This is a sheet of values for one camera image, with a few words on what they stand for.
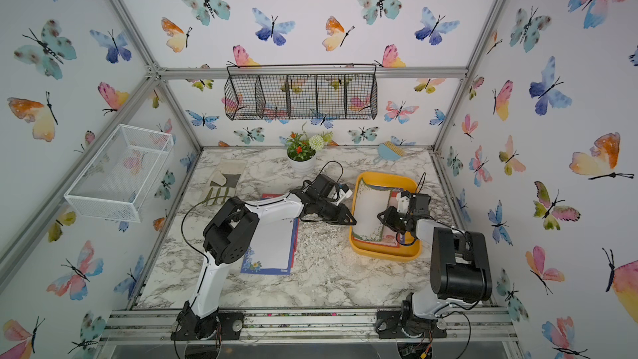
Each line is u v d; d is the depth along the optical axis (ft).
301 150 3.30
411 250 2.84
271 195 3.42
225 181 3.52
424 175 3.60
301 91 3.21
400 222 2.71
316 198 2.54
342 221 2.73
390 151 3.93
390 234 2.97
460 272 1.49
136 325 2.47
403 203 2.90
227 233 1.79
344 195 2.88
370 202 3.26
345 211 2.77
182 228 1.74
